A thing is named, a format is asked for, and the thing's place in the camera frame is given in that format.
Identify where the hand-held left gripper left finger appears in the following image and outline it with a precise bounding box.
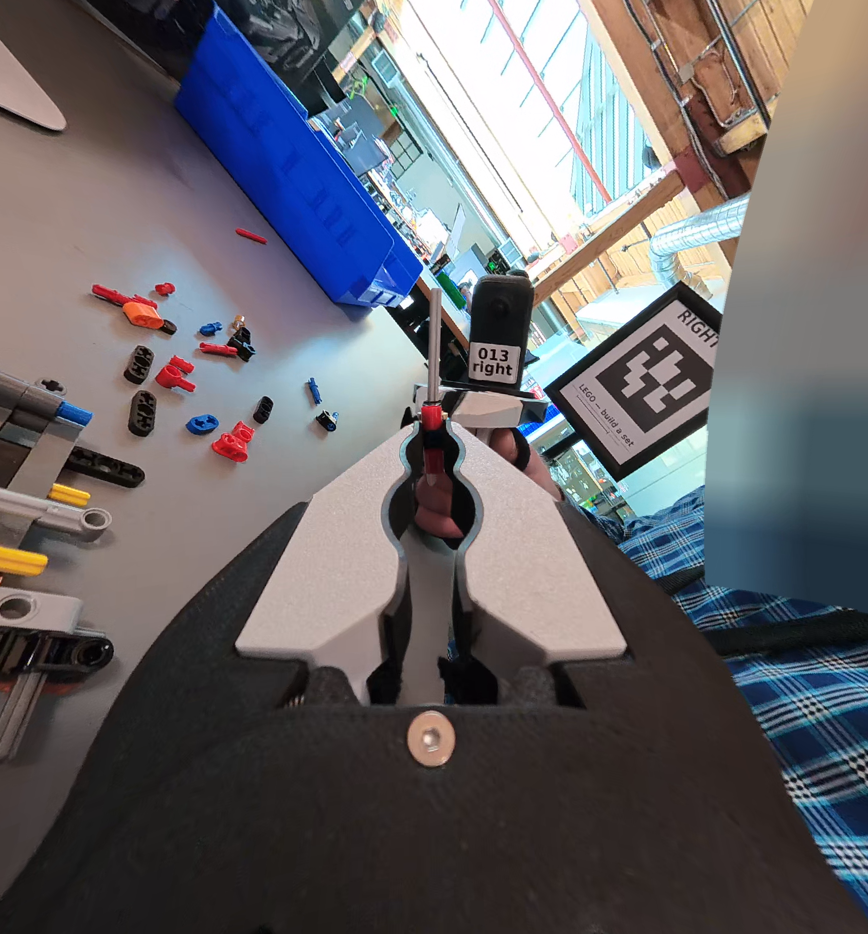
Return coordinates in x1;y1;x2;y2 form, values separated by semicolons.
235;427;426;705

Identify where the black shoulder strap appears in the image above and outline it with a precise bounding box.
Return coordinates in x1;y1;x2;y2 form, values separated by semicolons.
653;569;868;658

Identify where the person's right forearm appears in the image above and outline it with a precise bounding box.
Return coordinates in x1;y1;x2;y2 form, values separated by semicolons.
572;485;708;585

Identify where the person's right hand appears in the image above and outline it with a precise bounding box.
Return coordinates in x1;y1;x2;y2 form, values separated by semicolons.
413;478;475;541

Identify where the plain blue storage bin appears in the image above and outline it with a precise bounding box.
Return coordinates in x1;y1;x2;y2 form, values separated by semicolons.
173;3;424;307

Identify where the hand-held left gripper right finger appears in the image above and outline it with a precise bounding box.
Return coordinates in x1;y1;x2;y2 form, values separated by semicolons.
440;423;629;690

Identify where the silver ventilation duct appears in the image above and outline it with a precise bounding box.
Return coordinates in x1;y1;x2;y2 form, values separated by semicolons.
649;193;752;274

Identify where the person's blue plaid shirt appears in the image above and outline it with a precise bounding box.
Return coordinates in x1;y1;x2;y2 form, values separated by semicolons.
671;584;868;934

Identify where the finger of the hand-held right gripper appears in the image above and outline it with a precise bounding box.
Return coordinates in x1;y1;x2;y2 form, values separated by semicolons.
444;392;522;433

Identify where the large lego technic chassis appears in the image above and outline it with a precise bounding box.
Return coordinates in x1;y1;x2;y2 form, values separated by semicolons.
0;346;146;767

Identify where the red ceiling pipe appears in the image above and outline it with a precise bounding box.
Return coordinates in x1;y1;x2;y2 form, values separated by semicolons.
486;0;615;205

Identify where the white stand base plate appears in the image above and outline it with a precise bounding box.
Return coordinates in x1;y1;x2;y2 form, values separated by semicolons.
0;0;68;132

